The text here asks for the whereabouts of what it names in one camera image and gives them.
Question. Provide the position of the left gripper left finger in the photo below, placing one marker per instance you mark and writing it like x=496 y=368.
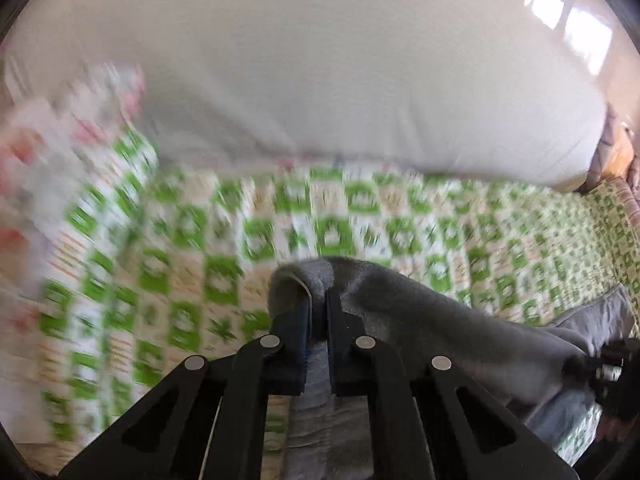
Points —
x=287 y=367

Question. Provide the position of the floral pillow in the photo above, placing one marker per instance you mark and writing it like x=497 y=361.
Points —
x=47 y=143

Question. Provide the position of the plaid pillow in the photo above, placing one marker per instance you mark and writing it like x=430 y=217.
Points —
x=600 y=156

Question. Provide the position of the white striped duvet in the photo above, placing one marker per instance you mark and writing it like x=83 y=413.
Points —
x=474 y=87

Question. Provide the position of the green white patterned bedsheet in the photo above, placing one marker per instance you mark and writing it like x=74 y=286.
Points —
x=152 y=263

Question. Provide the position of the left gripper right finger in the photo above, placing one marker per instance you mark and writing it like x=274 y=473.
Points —
x=348 y=367

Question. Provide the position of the grey pants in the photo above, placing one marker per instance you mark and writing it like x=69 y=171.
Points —
x=520 y=365

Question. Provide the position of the orange pillow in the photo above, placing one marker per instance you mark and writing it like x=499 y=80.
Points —
x=621 y=154

